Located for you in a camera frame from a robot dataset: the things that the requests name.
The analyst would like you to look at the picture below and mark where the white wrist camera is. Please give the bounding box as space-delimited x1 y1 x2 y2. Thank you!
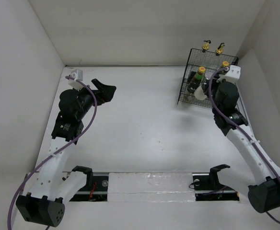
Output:
66 69 83 91
224 65 241 83

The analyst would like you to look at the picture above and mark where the black wire rack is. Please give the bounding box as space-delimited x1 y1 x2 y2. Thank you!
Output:
176 48 239 107

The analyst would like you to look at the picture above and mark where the glass oil bottle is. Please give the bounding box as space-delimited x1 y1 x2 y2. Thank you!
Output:
210 43 225 69
198 40 211 66

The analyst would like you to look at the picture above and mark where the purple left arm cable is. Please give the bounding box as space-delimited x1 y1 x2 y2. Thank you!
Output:
7 75 98 230

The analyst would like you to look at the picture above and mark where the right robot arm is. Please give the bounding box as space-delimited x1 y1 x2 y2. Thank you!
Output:
201 80 280 213

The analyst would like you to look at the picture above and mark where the blue label jar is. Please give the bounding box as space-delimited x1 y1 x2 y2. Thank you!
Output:
204 72 213 81

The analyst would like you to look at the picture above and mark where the yellow cap sauce bottle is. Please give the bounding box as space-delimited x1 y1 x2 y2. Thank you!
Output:
187 66 206 94
221 61 230 68

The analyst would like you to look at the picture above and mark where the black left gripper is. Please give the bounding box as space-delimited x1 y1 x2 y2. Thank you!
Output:
73 79 115 120

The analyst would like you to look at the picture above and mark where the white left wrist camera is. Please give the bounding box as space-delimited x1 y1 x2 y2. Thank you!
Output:
66 69 83 91

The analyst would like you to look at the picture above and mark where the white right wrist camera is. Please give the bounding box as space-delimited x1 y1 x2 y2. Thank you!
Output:
224 65 241 83

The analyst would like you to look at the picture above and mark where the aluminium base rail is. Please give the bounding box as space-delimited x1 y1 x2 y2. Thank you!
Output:
22 171 241 202

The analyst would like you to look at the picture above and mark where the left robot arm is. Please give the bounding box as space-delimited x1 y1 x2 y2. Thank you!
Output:
15 76 117 227

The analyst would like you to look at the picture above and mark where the white spice jar black cap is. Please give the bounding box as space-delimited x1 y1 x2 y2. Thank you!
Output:
194 85 207 101

